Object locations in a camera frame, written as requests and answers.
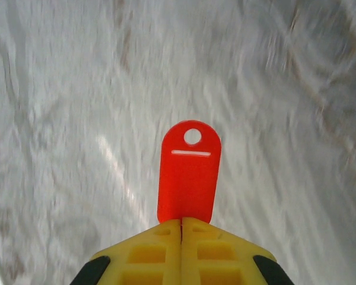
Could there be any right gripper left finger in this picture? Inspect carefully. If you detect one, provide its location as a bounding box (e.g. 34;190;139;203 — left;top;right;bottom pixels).
72;218;183;285

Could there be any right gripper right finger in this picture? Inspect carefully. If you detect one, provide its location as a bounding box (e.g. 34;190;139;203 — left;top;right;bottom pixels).
182;217;295;285

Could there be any red key tag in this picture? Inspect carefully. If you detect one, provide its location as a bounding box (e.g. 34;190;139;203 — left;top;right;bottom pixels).
156;119;223;224

